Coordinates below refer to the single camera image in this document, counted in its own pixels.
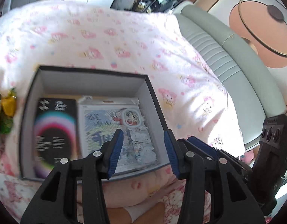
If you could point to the black screen protector box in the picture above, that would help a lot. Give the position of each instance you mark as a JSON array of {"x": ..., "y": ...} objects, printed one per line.
[{"x": 55, "y": 134}]

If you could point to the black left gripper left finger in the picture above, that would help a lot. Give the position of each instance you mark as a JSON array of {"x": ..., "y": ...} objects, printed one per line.
[{"x": 56, "y": 199}]

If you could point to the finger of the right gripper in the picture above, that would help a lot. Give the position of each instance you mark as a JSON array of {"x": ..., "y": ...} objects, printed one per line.
[{"x": 211, "y": 153}]

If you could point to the yellow snack wrapper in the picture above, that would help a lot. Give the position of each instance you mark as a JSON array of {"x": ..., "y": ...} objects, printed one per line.
[{"x": 8, "y": 103}]

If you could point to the round pink wall decor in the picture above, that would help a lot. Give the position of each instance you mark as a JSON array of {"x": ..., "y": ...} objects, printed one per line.
[{"x": 263, "y": 25}]

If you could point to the clear cartoon phone case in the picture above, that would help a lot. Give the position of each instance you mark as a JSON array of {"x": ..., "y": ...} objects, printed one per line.
[{"x": 142, "y": 144}]

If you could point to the black storage box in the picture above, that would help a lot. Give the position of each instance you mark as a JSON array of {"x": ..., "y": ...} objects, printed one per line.
[{"x": 52, "y": 81}]

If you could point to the pink cartoon blanket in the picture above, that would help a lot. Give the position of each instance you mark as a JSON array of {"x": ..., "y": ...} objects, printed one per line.
[{"x": 62, "y": 33}]

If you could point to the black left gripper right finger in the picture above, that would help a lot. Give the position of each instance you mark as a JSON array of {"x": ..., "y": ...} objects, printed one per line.
[{"x": 231, "y": 200}]

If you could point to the grey padded headboard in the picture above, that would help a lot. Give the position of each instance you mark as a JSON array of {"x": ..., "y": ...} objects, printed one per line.
[{"x": 251, "y": 86}]

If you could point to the white phone case package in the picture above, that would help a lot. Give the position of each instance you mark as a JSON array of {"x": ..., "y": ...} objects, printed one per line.
[{"x": 98, "y": 120}]

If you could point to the green snack packet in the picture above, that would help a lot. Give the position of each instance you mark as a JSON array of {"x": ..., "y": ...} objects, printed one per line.
[{"x": 6, "y": 123}]

